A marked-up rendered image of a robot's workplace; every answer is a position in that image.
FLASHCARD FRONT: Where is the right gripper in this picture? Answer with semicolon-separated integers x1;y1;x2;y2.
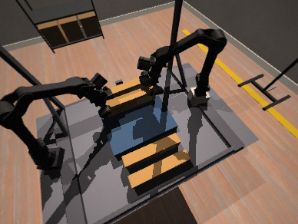
90;89;112;118

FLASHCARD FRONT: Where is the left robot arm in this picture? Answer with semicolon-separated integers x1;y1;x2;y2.
137;28;227;97

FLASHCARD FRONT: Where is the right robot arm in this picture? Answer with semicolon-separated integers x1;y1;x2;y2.
0;73;114;165

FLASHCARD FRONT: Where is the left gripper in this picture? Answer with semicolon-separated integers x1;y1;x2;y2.
141;71;164;96

